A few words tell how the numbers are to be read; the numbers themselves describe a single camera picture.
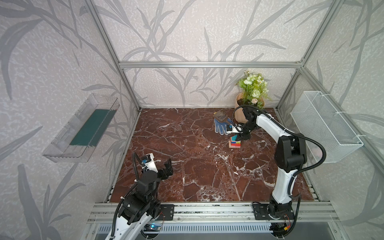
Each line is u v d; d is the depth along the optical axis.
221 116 1.12
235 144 0.96
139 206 0.53
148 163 0.63
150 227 0.71
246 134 0.83
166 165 0.68
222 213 0.75
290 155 0.52
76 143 0.62
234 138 0.93
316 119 0.68
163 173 0.66
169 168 0.68
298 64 0.94
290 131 0.55
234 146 0.96
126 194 0.56
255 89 0.90
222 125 1.07
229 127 0.82
